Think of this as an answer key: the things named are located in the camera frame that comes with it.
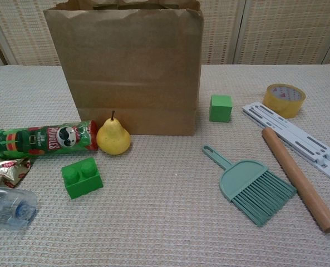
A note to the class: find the yellow pear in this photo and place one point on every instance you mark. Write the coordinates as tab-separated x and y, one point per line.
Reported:
113	139

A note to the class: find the green toy brick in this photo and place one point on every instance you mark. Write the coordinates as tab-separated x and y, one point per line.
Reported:
84	183

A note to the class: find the red round object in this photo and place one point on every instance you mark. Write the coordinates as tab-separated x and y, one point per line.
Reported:
42	139

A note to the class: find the gold foil snack bag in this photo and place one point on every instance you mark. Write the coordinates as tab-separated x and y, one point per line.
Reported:
6	171

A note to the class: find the clear plastic bottle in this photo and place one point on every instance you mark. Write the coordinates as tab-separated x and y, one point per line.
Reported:
6	208

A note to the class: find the brown paper bag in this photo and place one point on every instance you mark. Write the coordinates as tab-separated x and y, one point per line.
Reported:
131	69

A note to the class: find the teal hand brush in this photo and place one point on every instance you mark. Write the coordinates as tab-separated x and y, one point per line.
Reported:
242	180

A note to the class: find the green cube block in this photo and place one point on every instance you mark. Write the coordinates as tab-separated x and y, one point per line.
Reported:
220	109

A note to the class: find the beige woven tablecloth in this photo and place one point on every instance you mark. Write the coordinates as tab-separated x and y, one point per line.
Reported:
153	222

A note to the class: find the yellow packing tape roll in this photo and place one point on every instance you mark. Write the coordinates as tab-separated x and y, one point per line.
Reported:
281	107

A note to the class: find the white folding laptop stand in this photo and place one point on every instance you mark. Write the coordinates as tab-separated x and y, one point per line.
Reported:
298	133

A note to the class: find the wooden rolling pin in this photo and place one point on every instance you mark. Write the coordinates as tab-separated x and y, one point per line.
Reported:
298	175

